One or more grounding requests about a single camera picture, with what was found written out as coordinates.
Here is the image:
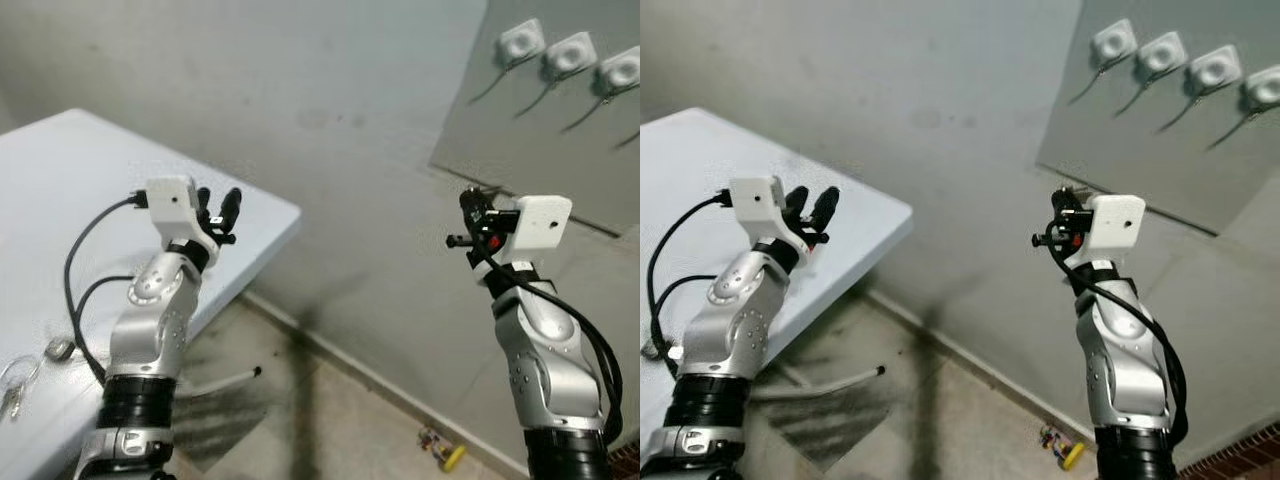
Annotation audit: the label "white folding table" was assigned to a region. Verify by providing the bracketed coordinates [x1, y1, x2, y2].
[0, 108, 303, 480]
[640, 107, 915, 441]

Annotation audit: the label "grey table leg tube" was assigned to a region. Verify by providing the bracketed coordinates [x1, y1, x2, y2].
[760, 366, 887, 398]
[180, 366, 264, 397]

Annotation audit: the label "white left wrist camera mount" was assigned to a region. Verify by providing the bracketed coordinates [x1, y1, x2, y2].
[147, 177, 201, 247]
[729, 177, 787, 242]

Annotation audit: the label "grey wall board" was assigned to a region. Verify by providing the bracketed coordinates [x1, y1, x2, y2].
[430, 0, 641, 238]
[1035, 0, 1280, 237]

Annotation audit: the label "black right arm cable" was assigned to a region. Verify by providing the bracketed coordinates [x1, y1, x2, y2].
[470, 245, 624, 447]
[1045, 240, 1190, 447]

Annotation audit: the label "silver keys on ring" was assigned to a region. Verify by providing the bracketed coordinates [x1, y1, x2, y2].
[0, 354, 42, 422]

